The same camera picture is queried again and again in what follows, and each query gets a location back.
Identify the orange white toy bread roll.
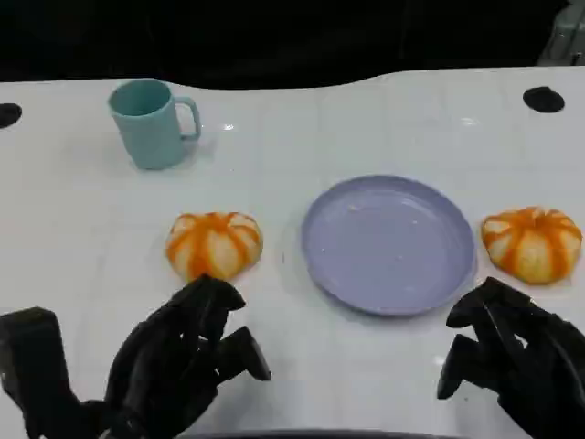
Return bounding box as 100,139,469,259
165,210,264,284
481,206,584,287

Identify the black table cable grommet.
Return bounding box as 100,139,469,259
522,86,566,113
0,102,23,129

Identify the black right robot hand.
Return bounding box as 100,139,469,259
436,276,585,439

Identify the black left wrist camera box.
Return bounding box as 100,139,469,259
0,306,83,439

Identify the pale green mug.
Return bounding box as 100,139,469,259
108,78,203,171

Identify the grey background equipment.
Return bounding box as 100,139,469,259
537,0,585,68

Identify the lilac plate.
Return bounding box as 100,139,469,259
300,174,478,317

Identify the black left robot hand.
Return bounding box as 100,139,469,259
103,273,272,439

